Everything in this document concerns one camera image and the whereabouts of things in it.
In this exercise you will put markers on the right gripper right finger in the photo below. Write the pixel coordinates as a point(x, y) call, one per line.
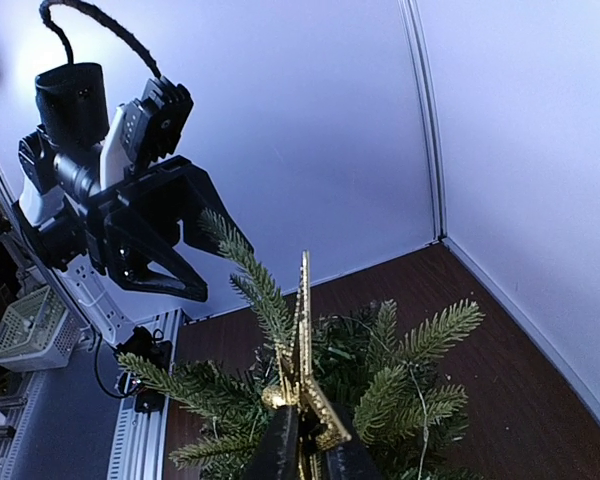
point(343, 455)

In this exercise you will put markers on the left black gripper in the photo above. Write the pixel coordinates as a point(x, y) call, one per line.
point(133, 227)

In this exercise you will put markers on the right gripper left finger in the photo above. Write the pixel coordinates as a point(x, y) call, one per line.
point(277, 455)

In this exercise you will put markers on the gold star red ornament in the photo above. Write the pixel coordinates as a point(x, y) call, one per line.
point(297, 386)

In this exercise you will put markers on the thin wire string lights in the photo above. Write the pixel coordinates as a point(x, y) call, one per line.
point(379, 389)

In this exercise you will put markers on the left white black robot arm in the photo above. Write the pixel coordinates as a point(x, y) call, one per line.
point(60, 162)

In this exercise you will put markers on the small green christmas tree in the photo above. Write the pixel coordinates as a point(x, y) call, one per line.
point(329, 397)

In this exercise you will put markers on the white plastic crate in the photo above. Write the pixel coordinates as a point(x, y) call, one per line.
point(37, 332)

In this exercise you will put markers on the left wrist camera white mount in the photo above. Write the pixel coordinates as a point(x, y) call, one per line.
point(144, 131)

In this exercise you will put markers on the front aluminium rail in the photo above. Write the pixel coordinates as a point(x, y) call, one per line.
point(66, 427)

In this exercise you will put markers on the left aluminium frame post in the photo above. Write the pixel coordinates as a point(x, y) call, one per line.
point(428, 110)

